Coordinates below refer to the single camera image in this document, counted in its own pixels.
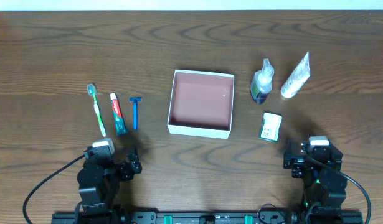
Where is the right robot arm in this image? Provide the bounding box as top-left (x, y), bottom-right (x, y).
top-left (283, 141), bottom-right (347, 210)

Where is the blue disposable razor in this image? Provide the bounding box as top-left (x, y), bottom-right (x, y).
top-left (129, 97), bottom-right (143, 131)

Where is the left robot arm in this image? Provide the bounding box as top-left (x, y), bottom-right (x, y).
top-left (77, 146), bottom-right (142, 223)

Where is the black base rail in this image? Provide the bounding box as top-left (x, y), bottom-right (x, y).
top-left (50, 208), bottom-right (364, 224)

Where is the green white soap packet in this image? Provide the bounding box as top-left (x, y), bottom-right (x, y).
top-left (259, 112), bottom-right (282, 142)

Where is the white cosmetic tube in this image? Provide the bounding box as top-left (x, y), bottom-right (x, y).
top-left (280, 52), bottom-right (311, 99)

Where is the green white toothbrush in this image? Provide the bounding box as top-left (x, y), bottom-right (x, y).
top-left (87, 83), bottom-right (106, 137)

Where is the red green toothpaste tube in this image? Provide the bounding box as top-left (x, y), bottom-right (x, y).
top-left (110, 93), bottom-right (128, 136)

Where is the white box with pink interior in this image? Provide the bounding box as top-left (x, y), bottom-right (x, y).
top-left (167, 69), bottom-right (235, 139)

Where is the black right cable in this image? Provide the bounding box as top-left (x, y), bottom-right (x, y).
top-left (306, 155), bottom-right (372, 224)

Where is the black left cable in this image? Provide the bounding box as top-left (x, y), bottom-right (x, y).
top-left (22, 154), bottom-right (86, 224)

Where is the black cable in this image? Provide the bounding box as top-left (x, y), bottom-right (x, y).
top-left (22, 154), bottom-right (86, 224)
top-left (306, 155), bottom-right (372, 224)

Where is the clear spray bottle dark liquid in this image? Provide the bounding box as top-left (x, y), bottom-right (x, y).
top-left (250, 58), bottom-right (275, 104)

